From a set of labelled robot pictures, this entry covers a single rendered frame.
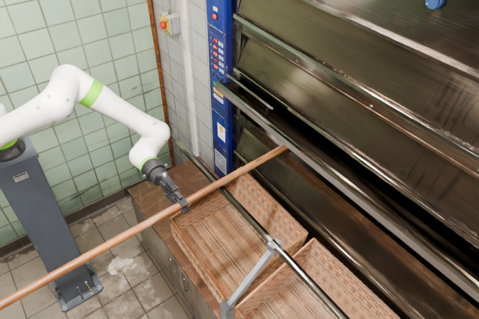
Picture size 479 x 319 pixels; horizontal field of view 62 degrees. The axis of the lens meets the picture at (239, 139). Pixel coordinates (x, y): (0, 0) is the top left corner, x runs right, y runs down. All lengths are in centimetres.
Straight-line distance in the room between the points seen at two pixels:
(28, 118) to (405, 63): 128
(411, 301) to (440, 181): 58
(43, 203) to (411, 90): 174
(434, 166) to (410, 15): 46
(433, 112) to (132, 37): 189
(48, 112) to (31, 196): 70
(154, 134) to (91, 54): 94
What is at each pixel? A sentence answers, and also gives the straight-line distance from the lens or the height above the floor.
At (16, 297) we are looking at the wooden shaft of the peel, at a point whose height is 120.
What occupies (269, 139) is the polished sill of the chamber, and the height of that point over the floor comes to 117.
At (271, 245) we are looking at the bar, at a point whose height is 117.
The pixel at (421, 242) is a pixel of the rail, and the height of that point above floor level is 144.
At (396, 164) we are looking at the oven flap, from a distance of 142.
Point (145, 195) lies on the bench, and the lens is 252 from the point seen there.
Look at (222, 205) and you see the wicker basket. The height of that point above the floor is 62.
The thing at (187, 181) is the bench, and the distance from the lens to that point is 255.
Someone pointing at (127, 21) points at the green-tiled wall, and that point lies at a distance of 258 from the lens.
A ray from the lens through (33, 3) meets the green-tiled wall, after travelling 239.
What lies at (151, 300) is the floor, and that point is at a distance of 279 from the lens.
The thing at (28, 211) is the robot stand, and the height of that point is 89.
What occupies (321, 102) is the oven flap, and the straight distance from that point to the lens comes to 156.
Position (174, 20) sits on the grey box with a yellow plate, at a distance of 230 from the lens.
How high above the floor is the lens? 244
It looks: 41 degrees down
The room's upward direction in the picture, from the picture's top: straight up
